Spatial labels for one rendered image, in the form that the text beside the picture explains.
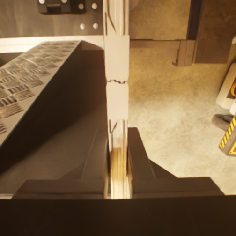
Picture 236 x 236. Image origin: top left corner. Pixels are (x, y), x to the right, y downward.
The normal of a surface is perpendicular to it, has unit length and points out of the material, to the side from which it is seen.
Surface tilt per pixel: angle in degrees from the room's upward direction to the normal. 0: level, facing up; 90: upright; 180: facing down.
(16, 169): 90
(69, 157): 90
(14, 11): 0
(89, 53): 0
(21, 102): 80
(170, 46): 0
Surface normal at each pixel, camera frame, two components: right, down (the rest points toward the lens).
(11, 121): -0.01, -0.81
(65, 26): 0.01, 0.44
